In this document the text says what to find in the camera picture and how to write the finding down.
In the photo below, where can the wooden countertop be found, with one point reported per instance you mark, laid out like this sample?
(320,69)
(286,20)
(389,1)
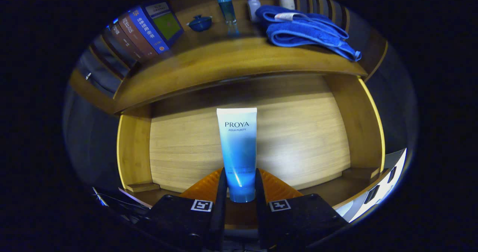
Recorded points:
(224,58)

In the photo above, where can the blue lidded teacup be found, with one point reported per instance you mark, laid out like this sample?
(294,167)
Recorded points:
(200,23)

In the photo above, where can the blue white cosmetic tube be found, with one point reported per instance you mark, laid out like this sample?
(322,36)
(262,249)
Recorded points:
(237,151)

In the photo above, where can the folded blue towel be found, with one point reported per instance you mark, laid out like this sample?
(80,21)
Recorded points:
(302,31)

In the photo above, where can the reddish brown book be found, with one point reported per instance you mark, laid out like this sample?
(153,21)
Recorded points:
(136,37)

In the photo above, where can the wooden drawer with black knob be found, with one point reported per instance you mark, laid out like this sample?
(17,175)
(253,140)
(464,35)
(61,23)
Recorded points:
(298,132)

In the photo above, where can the tall blue glass bottle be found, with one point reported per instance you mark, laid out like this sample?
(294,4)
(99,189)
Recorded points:
(227,13)

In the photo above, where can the thick blue book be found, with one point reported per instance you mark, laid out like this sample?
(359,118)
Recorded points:
(157,30)

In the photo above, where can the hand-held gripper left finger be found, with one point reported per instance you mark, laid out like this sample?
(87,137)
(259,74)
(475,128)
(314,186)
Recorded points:
(179,218)

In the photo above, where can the small white bottle blue cap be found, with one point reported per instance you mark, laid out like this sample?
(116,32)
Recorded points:
(254,7)

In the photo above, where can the white slotted board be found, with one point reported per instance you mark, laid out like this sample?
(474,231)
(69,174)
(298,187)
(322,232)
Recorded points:
(381,198)

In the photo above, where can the dark brown book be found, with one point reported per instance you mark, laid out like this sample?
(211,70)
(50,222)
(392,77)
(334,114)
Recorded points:
(119,43)

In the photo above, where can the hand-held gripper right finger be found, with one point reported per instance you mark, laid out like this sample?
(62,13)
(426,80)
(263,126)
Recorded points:
(298,218)

